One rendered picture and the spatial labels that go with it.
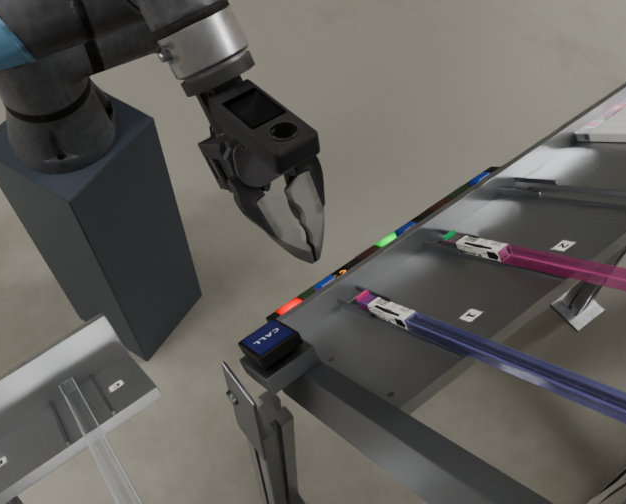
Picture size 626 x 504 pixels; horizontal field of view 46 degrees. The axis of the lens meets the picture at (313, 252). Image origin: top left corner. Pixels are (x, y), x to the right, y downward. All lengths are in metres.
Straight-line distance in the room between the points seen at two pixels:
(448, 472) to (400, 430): 0.06
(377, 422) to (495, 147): 1.35
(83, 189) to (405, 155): 0.91
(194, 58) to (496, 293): 0.33
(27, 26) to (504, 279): 0.49
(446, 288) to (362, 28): 1.44
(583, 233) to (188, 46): 0.38
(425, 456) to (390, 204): 1.23
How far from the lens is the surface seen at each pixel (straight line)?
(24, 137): 1.06
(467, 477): 0.45
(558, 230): 0.70
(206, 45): 0.67
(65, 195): 1.05
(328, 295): 0.71
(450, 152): 1.78
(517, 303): 0.61
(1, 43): 0.76
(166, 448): 1.44
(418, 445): 0.49
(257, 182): 0.69
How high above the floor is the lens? 1.36
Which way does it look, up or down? 59 degrees down
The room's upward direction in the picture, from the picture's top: straight up
